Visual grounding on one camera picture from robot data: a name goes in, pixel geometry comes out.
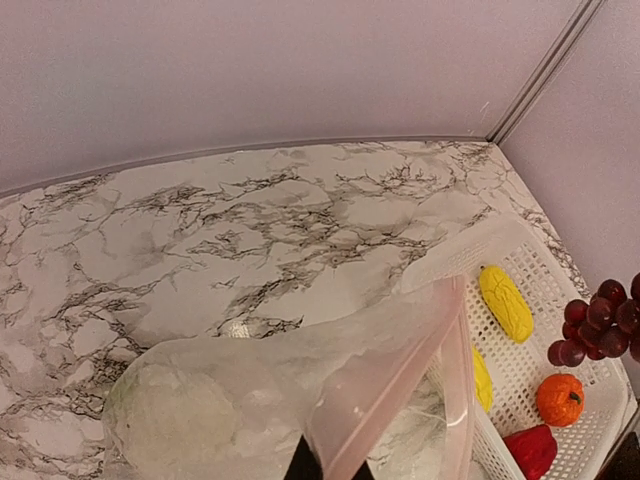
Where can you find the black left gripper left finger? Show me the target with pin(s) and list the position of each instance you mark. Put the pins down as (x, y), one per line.
(303, 465)

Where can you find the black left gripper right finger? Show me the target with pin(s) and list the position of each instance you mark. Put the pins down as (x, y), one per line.
(363, 473)

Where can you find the clear zip top bag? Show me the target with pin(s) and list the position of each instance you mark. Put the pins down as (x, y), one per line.
(391, 384)

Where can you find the white cabbage toy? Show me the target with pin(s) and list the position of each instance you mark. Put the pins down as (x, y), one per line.
(170, 424)

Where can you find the red grape bunch toy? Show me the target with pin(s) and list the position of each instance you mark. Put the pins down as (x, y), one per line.
(607, 326)

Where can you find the yellow pepper toy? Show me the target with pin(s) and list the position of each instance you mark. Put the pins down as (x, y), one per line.
(483, 381)

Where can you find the red pepper toy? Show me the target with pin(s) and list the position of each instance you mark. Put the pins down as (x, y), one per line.
(533, 450)

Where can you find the orange pumpkin toy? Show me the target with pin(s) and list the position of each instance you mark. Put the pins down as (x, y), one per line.
(560, 400)

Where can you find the yellow corn toy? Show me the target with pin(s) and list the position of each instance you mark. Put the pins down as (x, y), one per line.
(506, 303)

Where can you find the white plastic basket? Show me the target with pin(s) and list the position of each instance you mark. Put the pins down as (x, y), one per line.
(516, 370)

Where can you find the right aluminium frame post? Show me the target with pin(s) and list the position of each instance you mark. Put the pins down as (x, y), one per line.
(550, 64)

